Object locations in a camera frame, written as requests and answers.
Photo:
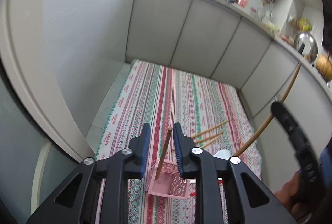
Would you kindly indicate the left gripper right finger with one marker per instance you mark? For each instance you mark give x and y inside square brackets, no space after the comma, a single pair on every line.
[183,145]

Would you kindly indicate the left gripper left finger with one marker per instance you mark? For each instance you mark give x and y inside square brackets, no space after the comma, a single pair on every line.
[140,146]

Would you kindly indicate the person's right hand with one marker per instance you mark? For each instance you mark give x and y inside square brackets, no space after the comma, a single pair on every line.
[285,196]

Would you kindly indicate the long wooden chopstick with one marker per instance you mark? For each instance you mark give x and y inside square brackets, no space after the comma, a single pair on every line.
[210,129]

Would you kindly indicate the short wooden chopstick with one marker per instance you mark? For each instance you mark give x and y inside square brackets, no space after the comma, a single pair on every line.
[209,143]

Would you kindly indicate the pink utensil holder basket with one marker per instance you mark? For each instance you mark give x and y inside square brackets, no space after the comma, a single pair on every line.
[169,183]

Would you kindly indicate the patterned red green tablecloth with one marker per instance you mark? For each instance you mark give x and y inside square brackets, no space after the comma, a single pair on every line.
[162,96]

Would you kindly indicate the red plastic spoon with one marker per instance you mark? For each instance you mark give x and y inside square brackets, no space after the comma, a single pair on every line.
[207,187]

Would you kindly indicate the brown clay pot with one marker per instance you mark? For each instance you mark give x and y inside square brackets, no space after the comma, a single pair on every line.
[323,65]

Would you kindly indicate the steel pot lid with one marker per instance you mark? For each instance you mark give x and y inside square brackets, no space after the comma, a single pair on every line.
[306,45]

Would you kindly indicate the yellow snack bag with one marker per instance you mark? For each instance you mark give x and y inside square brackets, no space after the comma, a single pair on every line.
[304,25]

